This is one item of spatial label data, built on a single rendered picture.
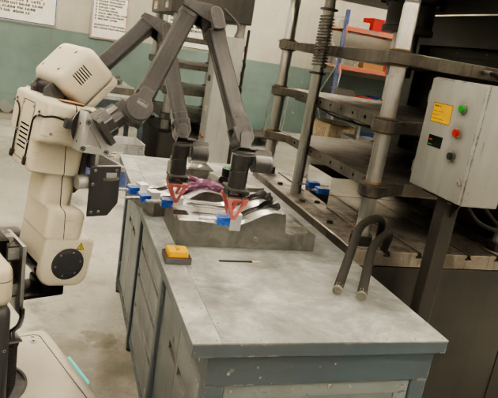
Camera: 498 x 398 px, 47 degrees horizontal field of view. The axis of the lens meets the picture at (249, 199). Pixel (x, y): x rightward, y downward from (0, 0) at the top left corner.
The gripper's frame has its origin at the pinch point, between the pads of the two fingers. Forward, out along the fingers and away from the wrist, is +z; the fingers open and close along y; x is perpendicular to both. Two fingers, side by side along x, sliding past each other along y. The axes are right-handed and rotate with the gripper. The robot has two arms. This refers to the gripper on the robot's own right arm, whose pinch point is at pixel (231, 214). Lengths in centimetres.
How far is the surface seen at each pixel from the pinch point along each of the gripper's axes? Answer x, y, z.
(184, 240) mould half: 11.1, 10.4, 13.4
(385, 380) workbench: -35, -50, 27
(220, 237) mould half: -0.9, 10.4, 11.4
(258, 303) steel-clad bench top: -2.1, -31.4, 15.2
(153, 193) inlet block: 17.7, 43.9, 7.5
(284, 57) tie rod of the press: -59, 139, -52
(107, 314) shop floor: 21, 115, 95
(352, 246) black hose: -41.8, -5.4, 5.8
